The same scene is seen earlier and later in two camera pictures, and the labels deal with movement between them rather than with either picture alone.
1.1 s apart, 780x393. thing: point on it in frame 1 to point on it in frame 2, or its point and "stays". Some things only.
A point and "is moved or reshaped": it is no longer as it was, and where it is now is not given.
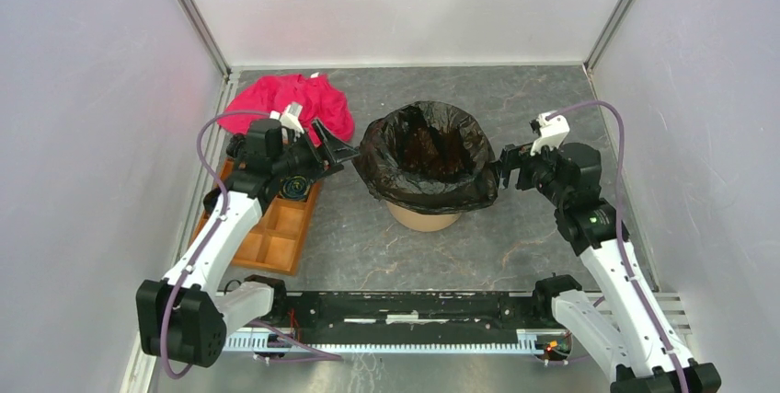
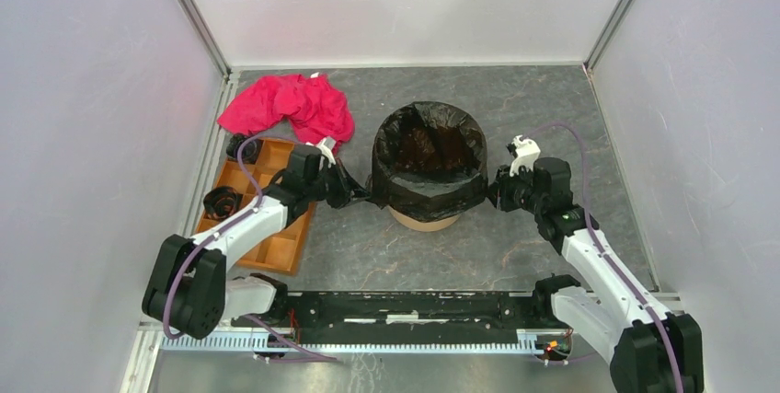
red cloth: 317,97 stays
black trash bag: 427,156 is moved or reshaped
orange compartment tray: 276,241 stays
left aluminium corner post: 194,14 stays
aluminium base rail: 528,341 stays
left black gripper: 338,150 to 349,190
